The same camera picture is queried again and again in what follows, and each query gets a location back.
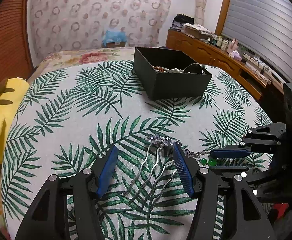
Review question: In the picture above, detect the thin metal bangle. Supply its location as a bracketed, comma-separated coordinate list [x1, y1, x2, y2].
[183, 63, 206, 75]

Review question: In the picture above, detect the white pearl necklace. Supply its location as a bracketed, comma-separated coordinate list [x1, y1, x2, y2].
[166, 67, 191, 74]

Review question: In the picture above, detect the pink tissue box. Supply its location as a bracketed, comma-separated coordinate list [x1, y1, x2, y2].
[229, 50, 243, 61]

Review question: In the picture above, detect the leaf print tablecloth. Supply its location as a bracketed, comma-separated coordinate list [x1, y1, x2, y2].
[0, 59, 274, 240]

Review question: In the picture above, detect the beige narrow curtain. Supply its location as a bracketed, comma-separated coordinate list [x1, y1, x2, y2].
[192, 0, 209, 25]

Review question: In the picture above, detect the blue plastic bag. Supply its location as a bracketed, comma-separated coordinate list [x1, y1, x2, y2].
[103, 30, 128, 43]

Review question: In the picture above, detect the silver crystal hair comb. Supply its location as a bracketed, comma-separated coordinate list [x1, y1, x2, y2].
[123, 134, 184, 212]

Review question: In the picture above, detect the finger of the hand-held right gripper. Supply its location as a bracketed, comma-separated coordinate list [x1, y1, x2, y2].
[210, 122, 286, 159]
[212, 164, 275, 184]

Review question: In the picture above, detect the black box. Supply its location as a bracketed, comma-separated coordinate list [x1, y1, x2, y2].
[133, 47, 213, 100]

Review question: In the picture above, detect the stack of dark clothes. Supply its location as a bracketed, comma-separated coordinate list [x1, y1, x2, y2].
[172, 14, 195, 29]

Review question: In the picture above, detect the ring patterned curtain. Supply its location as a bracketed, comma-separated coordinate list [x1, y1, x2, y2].
[26, 0, 173, 63]

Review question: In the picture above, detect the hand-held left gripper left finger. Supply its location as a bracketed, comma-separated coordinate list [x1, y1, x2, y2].
[15, 145, 118, 240]

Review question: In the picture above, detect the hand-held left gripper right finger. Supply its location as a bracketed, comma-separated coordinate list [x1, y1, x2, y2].
[172, 142, 276, 240]

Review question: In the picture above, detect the wooden louvered wardrobe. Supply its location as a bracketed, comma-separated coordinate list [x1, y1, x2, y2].
[0, 0, 35, 100]

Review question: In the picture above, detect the flat cardboard box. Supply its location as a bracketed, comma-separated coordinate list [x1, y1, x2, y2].
[183, 24, 213, 39]

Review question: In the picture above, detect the wooden window frame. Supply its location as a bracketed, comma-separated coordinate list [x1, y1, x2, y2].
[215, 0, 234, 34]

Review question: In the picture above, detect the pink bottle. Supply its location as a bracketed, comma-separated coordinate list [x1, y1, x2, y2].
[228, 38, 239, 52]

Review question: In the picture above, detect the green bead necklace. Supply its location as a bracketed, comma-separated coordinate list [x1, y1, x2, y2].
[183, 149, 224, 167]

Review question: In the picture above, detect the wooden cabinet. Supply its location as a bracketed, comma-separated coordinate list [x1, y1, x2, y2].
[166, 29, 271, 100]

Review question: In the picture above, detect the yellow plush toy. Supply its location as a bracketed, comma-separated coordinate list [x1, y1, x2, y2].
[0, 78, 30, 187]

